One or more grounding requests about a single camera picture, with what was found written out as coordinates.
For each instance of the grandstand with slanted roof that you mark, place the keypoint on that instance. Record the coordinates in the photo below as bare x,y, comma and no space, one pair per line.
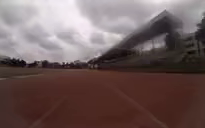
146,31

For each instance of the grassy bank beside track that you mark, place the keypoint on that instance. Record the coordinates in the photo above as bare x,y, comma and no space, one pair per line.
156,63

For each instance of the row of distant trees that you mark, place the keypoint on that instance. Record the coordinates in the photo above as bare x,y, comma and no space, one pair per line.
50,63

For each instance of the pale multi-storey building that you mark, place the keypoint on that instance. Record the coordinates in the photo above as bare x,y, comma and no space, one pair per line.
190,45

